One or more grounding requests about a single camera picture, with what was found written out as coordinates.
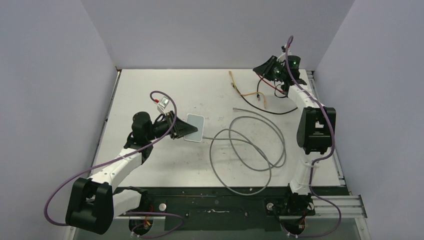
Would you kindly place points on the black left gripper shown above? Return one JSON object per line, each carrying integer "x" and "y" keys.
{"x": 179, "y": 128}

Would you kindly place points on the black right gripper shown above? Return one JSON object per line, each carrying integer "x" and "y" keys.
{"x": 264, "y": 69}

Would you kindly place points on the white network switch box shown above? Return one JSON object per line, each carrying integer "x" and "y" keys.
{"x": 196, "y": 132}

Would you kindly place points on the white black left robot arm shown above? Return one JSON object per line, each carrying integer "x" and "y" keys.
{"x": 95, "y": 201}

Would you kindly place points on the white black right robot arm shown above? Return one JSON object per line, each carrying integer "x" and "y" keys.
{"x": 316, "y": 130}

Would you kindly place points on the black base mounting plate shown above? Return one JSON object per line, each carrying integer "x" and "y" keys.
{"x": 219, "y": 209}

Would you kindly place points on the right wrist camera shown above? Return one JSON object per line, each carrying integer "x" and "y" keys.
{"x": 285, "y": 51}

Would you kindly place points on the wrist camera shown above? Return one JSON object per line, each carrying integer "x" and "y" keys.
{"x": 285, "y": 51}
{"x": 162, "y": 104}

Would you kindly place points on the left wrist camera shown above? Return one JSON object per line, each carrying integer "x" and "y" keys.
{"x": 162, "y": 104}

